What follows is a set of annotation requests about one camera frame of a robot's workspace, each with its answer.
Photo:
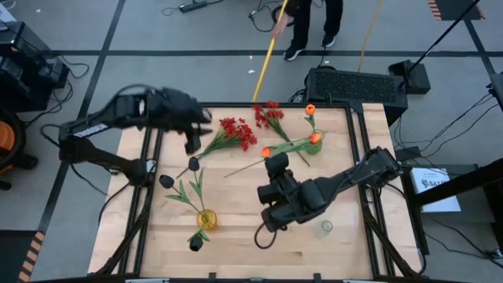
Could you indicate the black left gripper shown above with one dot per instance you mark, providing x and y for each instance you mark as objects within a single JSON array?
[{"x": 173, "y": 110}]

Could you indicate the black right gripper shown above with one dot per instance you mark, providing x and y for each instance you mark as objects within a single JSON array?
[{"x": 291, "y": 198}]

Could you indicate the red flower bunch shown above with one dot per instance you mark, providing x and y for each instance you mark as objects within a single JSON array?
[
  {"x": 236, "y": 133},
  {"x": 271, "y": 115}
]

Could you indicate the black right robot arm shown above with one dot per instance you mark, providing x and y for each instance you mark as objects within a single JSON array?
[{"x": 346, "y": 181}]

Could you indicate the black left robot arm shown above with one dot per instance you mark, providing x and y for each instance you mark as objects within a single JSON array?
[{"x": 118, "y": 112}]

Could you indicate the green glass vase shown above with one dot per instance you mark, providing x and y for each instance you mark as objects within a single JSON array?
[{"x": 314, "y": 149}]

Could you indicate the clear glass vase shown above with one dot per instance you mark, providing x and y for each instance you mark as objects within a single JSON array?
[{"x": 323, "y": 230}]

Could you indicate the yellow glass vase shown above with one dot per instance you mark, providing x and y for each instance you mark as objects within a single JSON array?
[{"x": 208, "y": 223}]

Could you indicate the black plastic clamp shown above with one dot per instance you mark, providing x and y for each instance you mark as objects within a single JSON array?
[{"x": 212, "y": 278}]

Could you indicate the black power strip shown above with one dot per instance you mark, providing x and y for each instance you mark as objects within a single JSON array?
[{"x": 192, "y": 6}]

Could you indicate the person's hand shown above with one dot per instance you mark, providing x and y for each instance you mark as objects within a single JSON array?
[{"x": 280, "y": 30}]

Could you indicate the silver aluminium extrusion bar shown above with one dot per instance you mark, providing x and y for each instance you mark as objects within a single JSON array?
[
  {"x": 365, "y": 281},
  {"x": 147, "y": 281}
]

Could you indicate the black perforated computer case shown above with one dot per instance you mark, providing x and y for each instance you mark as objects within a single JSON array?
[{"x": 353, "y": 88}]

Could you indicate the small black power brick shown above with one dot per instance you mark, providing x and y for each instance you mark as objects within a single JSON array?
[{"x": 408, "y": 153}]

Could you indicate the person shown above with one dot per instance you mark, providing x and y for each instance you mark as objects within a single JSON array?
[{"x": 302, "y": 23}]

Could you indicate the white printed paper sign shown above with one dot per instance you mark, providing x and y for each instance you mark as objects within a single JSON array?
[{"x": 436, "y": 196}]

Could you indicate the black equipment cart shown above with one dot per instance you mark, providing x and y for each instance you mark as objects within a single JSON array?
[{"x": 23, "y": 67}]

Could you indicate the orange black shop vacuum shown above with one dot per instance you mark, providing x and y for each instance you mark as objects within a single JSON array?
[{"x": 6, "y": 137}]

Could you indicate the black side desk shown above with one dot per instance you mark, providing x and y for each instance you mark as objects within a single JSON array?
[{"x": 471, "y": 177}]

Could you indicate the black hazard-striped floor mat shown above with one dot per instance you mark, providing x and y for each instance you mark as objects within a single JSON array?
[
  {"x": 448, "y": 9},
  {"x": 12, "y": 255}
]

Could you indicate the black aluminium table frame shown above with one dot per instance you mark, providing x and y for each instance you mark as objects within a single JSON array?
[{"x": 196, "y": 105}]

